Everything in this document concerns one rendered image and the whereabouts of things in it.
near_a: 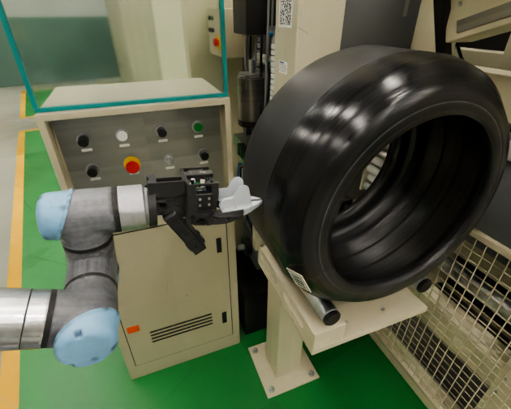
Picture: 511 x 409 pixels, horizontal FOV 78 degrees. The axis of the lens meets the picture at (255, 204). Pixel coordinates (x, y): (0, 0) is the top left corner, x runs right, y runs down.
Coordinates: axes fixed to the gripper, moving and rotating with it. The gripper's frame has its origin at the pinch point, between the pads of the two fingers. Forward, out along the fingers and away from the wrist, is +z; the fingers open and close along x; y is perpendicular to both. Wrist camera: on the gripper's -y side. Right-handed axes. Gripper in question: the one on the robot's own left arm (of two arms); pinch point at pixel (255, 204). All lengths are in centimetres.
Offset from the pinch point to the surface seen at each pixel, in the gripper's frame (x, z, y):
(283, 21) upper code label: 33.6, 17.5, 31.9
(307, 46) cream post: 26.3, 21.3, 27.1
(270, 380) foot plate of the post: 26, 30, -115
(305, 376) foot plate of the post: 22, 46, -113
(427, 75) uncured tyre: -9.6, 22.8, 26.0
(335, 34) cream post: 26.3, 28.5, 30.3
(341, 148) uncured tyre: -10.5, 8.7, 15.0
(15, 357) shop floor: 85, -87, -128
